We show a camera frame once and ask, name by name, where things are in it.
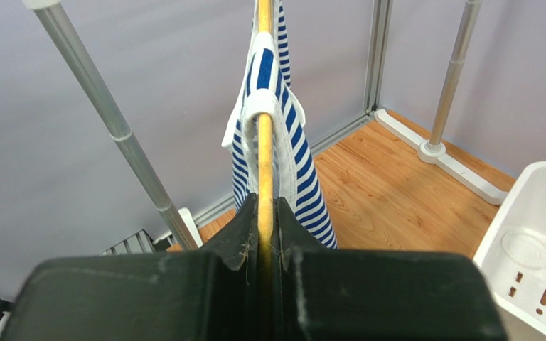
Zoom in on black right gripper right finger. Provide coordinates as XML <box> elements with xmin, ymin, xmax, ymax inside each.
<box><xmin>273</xmin><ymin>198</ymin><xmax>508</xmax><ymax>340</ymax></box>

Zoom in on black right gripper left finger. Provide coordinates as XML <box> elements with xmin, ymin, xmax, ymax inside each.
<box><xmin>0</xmin><ymin>194</ymin><xmax>259</xmax><ymax>340</ymax></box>

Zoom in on yellow velvet hanger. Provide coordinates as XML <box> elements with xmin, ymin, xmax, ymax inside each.
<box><xmin>257</xmin><ymin>0</ymin><xmax>275</xmax><ymax>266</ymax></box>

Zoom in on blue white striped tank top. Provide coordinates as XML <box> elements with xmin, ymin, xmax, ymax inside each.
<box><xmin>221</xmin><ymin>1</ymin><xmax>338</xmax><ymax>249</ymax></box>

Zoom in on silver clothes rack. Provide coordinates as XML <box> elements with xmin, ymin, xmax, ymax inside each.
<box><xmin>25</xmin><ymin>1</ymin><xmax>507</xmax><ymax>249</ymax></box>

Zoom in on white plastic tub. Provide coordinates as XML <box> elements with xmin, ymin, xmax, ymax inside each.
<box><xmin>473</xmin><ymin>161</ymin><xmax>546</xmax><ymax>340</ymax></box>

